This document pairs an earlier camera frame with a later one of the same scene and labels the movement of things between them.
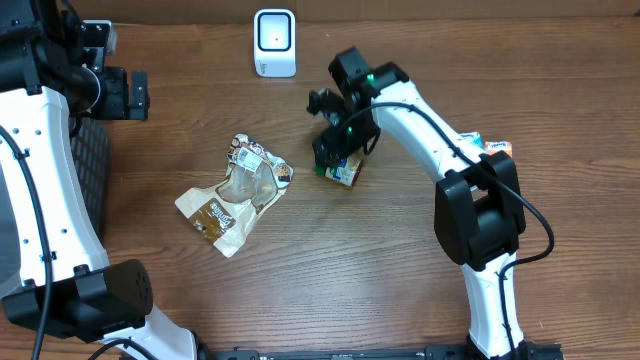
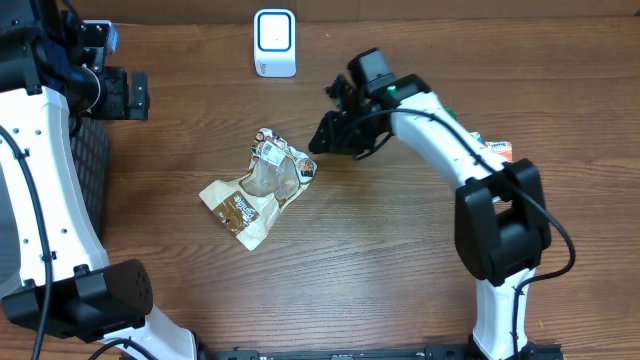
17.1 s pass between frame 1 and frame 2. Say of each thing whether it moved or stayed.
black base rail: stayed
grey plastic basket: stayed
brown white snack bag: moved
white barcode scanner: stayed
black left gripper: stayed
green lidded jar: moved
